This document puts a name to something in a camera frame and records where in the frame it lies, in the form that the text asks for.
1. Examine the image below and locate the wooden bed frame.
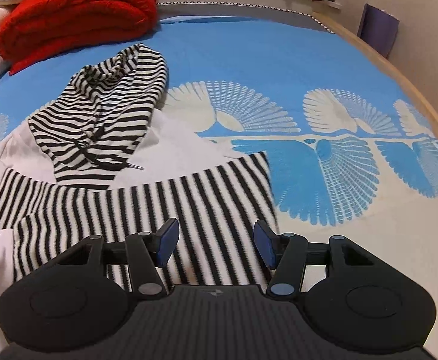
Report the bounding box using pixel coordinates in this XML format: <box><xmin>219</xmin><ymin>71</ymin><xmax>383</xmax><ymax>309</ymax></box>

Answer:
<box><xmin>160</xmin><ymin>0</ymin><xmax>438</xmax><ymax>136</ymax></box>

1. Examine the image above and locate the purple box by wall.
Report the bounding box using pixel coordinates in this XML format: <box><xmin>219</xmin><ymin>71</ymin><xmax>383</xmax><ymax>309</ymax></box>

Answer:
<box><xmin>357</xmin><ymin>3</ymin><xmax>400</xmax><ymax>59</ymax></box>

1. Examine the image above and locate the black white striped hoodie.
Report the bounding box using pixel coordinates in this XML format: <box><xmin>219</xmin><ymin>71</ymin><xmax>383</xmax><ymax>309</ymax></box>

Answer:
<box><xmin>0</xmin><ymin>42</ymin><xmax>280</xmax><ymax>360</ymax></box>

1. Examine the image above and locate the red fuzzy blanket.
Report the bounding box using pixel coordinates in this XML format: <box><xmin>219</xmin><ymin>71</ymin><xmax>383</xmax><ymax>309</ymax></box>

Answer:
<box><xmin>0</xmin><ymin>0</ymin><xmax>158</xmax><ymax>75</ymax></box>

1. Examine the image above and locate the blue white patterned bedsheet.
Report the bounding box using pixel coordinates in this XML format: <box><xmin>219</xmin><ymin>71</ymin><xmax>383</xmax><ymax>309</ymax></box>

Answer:
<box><xmin>0</xmin><ymin>14</ymin><xmax>438</xmax><ymax>308</ymax></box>

